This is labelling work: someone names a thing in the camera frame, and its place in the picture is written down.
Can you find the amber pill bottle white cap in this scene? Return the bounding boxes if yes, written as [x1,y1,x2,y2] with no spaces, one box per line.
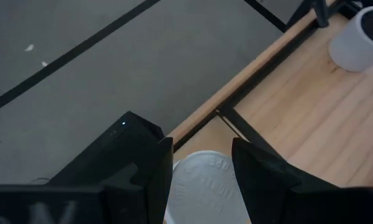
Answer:
[164,150,252,224]

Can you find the black box with blue light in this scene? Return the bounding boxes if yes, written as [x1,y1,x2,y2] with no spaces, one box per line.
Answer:
[48,111,166,187]

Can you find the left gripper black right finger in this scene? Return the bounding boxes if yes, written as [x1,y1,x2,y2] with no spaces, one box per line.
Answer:
[231,137,341,224]

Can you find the green plant in white pot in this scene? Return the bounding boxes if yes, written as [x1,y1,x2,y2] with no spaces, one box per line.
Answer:
[328,5,373,73]

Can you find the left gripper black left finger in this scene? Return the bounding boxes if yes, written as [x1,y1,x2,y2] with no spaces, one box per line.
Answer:
[104,136,174,224]

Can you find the wooden shelf black metal legs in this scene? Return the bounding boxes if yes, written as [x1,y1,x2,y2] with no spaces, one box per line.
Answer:
[173,107,283,162]

